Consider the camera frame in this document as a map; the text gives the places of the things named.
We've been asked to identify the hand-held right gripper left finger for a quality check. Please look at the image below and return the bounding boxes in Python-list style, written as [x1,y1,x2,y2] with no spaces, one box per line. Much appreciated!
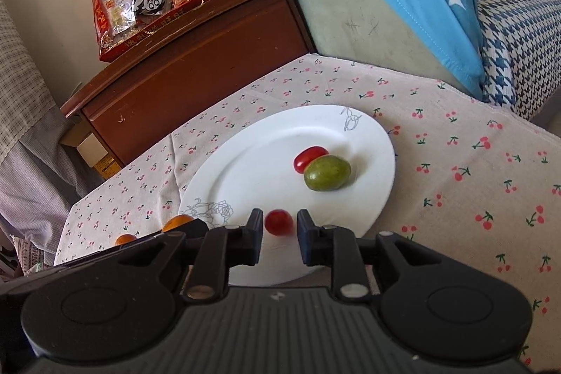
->
[116,208,264,305]

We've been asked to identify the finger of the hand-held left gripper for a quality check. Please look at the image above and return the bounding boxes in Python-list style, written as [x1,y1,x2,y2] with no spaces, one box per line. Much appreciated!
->
[165,218,210,238]

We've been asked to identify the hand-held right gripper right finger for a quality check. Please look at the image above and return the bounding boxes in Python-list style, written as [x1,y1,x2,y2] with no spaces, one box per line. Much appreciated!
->
[296,209,443,299]

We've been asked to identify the round red cherry tomato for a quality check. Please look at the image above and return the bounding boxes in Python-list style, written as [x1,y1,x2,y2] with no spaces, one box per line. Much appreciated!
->
[264,209,293,236]

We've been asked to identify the white plate with flower drawing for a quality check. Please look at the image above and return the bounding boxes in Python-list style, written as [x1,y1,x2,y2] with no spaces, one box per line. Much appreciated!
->
[179,104,397,287]

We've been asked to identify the green lime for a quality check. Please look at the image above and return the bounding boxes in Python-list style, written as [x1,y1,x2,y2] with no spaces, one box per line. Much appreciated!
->
[304,155,352,192]

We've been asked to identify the oblong red cherry tomato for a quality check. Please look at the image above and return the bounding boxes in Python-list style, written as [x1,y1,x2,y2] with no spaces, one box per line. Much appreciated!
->
[293,145,328,174]

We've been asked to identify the pale lavender cloth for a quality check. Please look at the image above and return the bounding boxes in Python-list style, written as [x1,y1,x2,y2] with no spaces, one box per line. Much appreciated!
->
[0,104,103,241]

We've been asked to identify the cardboard box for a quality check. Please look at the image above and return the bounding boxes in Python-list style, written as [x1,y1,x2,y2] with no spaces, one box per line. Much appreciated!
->
[60,115,122,182]

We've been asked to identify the brown wooden cabinet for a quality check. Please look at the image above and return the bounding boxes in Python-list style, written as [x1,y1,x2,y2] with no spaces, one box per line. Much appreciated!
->
[60,0,317,169]

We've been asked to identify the cherry print tablecloth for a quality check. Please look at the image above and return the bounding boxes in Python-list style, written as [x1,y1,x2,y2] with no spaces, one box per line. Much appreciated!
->
[53,52,561,366]

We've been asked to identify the checked curtain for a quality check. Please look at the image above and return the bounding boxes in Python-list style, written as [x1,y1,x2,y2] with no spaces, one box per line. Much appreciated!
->
[0,0,59,164]

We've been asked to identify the green sofa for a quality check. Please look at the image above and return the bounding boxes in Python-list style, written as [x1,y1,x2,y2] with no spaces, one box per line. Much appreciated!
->
[253,0,561,125]

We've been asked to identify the houndstooth blanket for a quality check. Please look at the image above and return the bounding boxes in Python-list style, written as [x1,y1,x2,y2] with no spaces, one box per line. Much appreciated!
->
[474,0,561,121]

